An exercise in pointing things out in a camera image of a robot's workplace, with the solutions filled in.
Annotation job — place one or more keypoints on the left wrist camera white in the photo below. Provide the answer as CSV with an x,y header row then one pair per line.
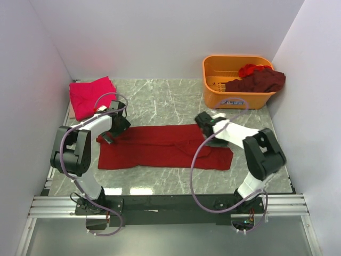
x,y
101,109

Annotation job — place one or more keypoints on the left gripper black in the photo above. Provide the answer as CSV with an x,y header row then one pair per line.
x,y
123,125

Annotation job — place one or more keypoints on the dark maroon t shirt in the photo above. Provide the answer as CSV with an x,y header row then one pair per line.
x,y
264,81

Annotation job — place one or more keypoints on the orange plastic basket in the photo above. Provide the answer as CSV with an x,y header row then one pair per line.
x,y
217,70

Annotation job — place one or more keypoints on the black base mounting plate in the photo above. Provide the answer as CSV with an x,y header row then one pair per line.
x,y
158,210

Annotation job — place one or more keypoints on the folded pink t shirt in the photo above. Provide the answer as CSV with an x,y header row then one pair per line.
x,y
83,96

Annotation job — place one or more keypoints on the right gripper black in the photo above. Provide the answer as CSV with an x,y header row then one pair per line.
x,y
222,143

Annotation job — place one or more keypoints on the bright red cloth in basket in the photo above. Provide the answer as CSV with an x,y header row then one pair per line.
x,y
249,69

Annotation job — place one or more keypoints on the red t shirt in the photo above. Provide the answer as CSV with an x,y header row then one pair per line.
x,y
162,146

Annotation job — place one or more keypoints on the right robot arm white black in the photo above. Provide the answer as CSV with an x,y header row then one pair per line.
x,y
264,156

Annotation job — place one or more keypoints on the aluminium rail frame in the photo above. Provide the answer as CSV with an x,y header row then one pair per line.
x,y
63,207

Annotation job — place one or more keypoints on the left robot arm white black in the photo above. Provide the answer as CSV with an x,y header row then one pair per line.
x,y
72,151

